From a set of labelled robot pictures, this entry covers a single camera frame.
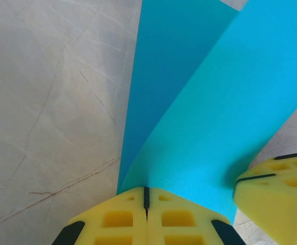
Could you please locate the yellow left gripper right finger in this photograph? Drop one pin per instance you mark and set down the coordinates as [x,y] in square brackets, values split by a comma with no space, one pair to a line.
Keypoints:
[179,224]

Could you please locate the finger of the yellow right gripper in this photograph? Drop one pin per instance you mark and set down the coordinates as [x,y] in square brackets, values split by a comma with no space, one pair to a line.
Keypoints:
[271,214]
[291,166]

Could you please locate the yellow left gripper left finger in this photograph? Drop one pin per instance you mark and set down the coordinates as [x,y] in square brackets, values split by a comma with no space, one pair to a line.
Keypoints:
[117,224]

